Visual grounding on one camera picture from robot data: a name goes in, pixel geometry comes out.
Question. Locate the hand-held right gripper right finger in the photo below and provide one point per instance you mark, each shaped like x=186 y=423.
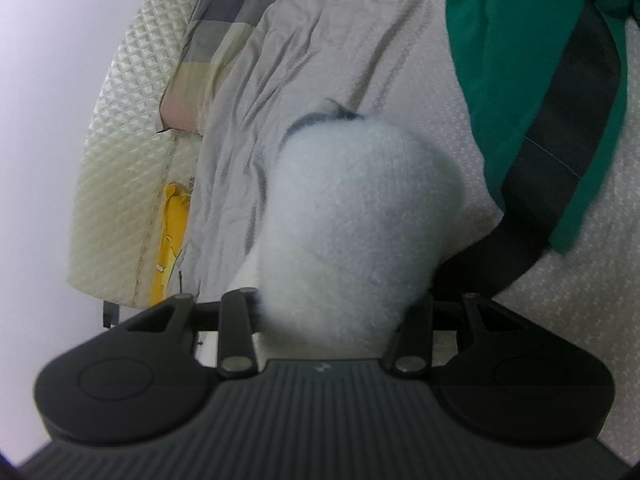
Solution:
x=417 y=330

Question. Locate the cream quilted headboard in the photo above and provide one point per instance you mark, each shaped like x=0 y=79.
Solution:
x=125 y=160

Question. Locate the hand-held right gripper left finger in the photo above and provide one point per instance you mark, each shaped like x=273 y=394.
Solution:
x=235 y=320

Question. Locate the yellow pillow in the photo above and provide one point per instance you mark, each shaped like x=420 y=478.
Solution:
x=170 y=240

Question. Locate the plaid pillow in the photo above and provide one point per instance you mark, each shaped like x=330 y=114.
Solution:
x=215 y=35

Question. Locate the grey wall socket panel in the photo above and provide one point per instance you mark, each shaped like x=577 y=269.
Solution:
x=107 y=312

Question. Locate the white blue striped fuzzy sweater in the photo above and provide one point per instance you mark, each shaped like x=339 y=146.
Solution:
x=360 y=210

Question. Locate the grey bed sheet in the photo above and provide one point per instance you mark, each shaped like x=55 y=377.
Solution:
x=325 y=35

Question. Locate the green jacket with black stripe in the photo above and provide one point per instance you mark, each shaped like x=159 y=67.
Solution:
x=500 y=60

